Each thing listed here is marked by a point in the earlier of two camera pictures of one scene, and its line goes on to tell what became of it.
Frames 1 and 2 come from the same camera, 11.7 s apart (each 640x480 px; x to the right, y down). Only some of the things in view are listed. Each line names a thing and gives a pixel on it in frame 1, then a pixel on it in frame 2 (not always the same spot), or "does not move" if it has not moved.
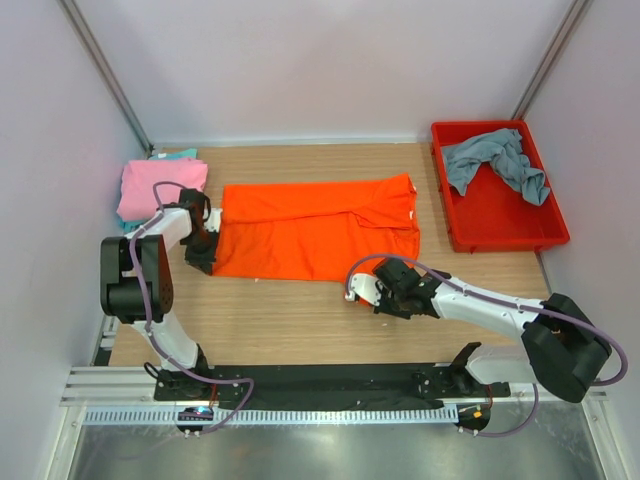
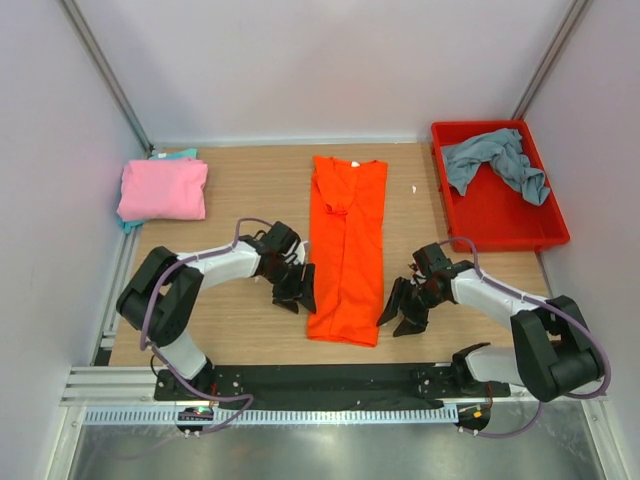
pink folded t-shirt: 137,201 does not move
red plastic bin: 493,215 does not move
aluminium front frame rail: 136,386 does not move
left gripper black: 204,262 → 287,298
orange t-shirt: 323,230 → 346,250
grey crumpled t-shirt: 502,152 does not move
